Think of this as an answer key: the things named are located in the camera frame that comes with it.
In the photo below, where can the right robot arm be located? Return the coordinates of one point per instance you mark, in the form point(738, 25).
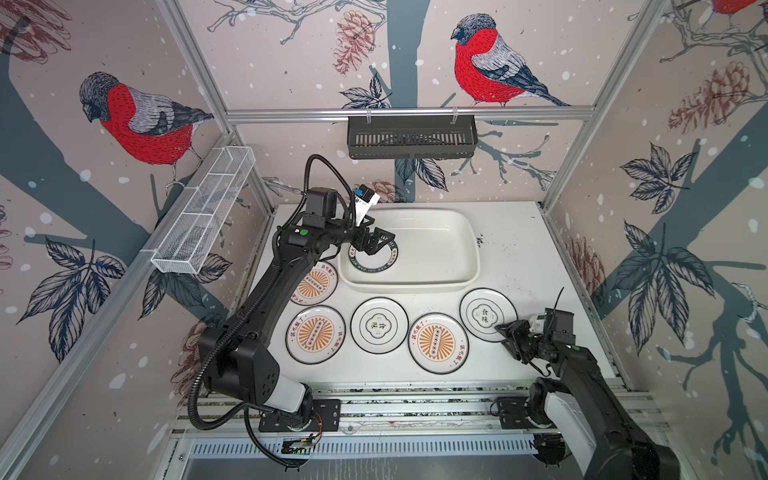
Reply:
point(605, 441)

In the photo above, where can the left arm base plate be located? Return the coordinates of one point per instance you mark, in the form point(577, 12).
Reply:
point(322, 415)

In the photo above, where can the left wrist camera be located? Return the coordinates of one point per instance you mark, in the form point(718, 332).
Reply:
point(364, 199)

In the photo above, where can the white clover plate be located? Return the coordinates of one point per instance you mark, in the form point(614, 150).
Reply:
point(379, 325)
point(483, 310)

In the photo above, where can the orange sunburst plate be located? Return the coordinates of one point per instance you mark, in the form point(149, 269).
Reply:
point(317, 286)
point(438, 343)
point(315, 335)

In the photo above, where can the horizontal aluminium rail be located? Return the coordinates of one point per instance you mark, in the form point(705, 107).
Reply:
point(241, 117)

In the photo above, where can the orange sunburst plate upper left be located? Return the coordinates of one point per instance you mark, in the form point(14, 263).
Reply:
point(317, 286)

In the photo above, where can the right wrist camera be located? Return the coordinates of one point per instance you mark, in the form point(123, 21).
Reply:
point(537, 324)

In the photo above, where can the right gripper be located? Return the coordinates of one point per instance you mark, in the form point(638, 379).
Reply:
point(512, 348)

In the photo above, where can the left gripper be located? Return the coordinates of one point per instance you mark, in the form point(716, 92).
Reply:
point(372, 245)

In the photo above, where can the white plastic bin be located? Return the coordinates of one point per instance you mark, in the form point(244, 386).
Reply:
point(437, 253)

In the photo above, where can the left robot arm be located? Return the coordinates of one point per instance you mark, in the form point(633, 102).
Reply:
point(237, 371)

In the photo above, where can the orange sunburst plate lower left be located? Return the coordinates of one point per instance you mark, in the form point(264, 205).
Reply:
point(315, 335)

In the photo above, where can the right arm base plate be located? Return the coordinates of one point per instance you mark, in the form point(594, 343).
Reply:
point(512, 413)

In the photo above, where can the green rim plate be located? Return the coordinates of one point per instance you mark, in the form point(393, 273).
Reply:
point(374, 263)

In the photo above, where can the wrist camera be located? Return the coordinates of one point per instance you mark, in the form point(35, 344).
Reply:
point(537, 324)
point(364, 199)

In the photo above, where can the orange sunburst plate centre right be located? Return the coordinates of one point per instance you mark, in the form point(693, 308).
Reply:
point(438, 343)

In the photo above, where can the black hanging wire basket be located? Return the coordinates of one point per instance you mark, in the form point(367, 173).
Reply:
point(412, 137)

